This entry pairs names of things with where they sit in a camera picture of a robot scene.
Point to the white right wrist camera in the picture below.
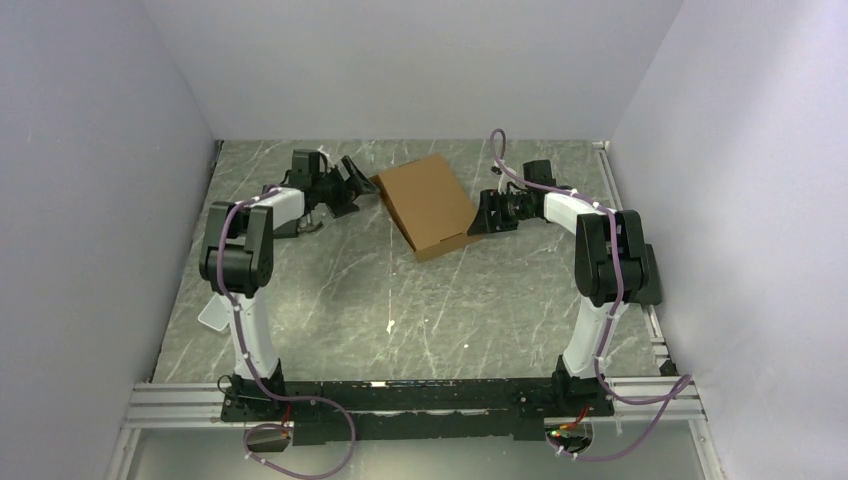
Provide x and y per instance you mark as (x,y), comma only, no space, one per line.
(499,171)

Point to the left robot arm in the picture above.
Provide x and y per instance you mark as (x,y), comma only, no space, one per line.
(237,258)

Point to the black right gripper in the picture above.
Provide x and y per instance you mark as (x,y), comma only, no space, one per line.
(484,222)

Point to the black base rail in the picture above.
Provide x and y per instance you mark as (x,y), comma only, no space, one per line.
(329,411)

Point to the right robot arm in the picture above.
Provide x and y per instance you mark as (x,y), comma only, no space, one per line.
(611,258)

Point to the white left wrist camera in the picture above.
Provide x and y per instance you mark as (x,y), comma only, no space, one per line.
(325,157)

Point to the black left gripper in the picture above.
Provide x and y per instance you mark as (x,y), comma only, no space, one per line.
(357,184)

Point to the aluminium frame rail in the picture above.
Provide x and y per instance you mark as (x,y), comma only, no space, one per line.
(174,406)

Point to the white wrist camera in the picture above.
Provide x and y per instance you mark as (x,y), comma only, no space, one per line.
(499,171)
(325,157)

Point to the brown cardboard box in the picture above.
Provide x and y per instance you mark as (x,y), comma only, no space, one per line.
(428,205)

